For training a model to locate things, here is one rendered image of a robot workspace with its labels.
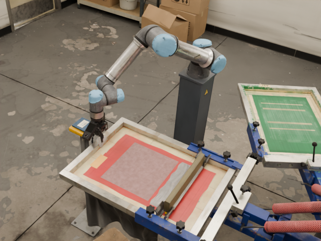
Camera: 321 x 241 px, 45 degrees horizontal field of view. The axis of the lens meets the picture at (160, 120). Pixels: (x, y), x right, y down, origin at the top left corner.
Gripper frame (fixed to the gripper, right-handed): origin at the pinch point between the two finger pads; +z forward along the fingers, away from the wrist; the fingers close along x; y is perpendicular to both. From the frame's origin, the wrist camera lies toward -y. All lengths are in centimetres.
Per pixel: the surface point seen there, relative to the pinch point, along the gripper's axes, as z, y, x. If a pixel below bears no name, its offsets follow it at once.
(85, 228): 97, 4, 17
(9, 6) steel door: 62, 209, 307
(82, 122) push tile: 1.1, 13.2, 20.2
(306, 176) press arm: 6, 50, -112
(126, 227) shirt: 27, -21, -36
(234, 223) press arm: 7, -2, -88
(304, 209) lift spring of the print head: -16, 4, -116
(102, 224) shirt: 36.9, -21.1, -19.3
